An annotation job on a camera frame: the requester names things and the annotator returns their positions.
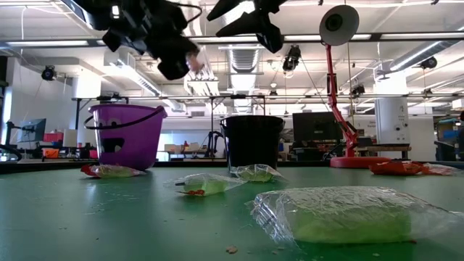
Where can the black background robot arm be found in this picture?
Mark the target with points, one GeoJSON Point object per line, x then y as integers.
{"type": "Point", "coordinates": [210, 139]}

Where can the small brown crumb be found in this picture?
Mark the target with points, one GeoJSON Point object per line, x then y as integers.
{"type": "Point", "coordinates": [232, 250]}

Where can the black office chair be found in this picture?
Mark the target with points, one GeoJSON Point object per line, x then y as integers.
{"type": "Point", "coordinates": [443, 150]}

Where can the black computer monitor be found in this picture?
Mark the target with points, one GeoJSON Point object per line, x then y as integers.
{"type": "Point", "coordinates": [315, 127]}

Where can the clear packet green red candy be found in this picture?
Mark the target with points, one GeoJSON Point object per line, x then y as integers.
{"type": "Point", "coordinates": [206, 186]}

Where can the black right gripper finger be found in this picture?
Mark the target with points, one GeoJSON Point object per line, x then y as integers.
{"type": "Point", "coordinates": [261, 29]}
{"type": "Point", "coordinates": [224, 9]}

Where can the small red candy packet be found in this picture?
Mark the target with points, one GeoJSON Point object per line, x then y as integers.
{"type": "Point", "coordinates": [87, 169]}

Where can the purple bucket with face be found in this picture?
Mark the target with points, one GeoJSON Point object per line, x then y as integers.
{"type": "Point", "coordinates": [137, 145]}

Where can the white cylindrical column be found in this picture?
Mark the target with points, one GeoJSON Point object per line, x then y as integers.
{"type": "Point", "coordinates": [391, 123]}

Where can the grey computer monitor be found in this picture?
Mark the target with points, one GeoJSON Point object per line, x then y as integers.
{"type": "Point", "coordinates": [34, 129]}

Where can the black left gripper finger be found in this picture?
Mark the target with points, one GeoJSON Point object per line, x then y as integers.
{"type": "Point", "coordinates": [185, 46]}
{"type": "Point", "coordinates": [174, 69]}

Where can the orange box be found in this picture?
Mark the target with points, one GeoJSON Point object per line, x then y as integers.
{"type": "Point", "coordinates": [50, 153]}

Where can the wooden background table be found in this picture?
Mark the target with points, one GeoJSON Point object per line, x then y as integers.
{"type": "Point", "coordinates": [384, 148]}

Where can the large clear packet green candy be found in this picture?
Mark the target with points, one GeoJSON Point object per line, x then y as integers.
{"type": "Point", "coordinates": [344, 224]}

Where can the red box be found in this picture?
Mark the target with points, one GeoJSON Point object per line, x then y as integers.
{"type": "Point", "coordinates": [53, 137]}

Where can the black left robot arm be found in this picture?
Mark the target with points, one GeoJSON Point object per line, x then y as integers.
{"type": "Point", "coordinates": [90, 14]}

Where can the red desk lamp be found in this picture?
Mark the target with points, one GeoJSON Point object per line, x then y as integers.
{"type": "Point", "coordinates": [353, 162]}

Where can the black bucket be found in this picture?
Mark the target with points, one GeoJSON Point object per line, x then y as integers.
{"type": "Point", "coordinates": [253, 139]}

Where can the green table mat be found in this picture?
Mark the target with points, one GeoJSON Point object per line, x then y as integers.
{"type": "Point", "coordinates": [108, 217]}

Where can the white box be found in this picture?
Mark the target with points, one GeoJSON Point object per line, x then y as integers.
{"type": "Point", "coordinates": [70, 137]}

